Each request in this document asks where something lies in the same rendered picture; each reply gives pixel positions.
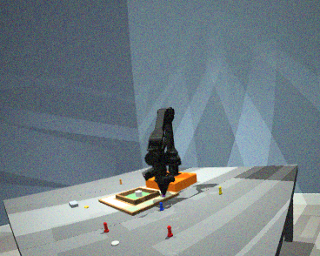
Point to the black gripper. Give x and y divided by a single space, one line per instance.
164 179

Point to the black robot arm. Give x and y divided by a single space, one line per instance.
157 143

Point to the red game pawn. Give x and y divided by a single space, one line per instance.
169 231
106 227

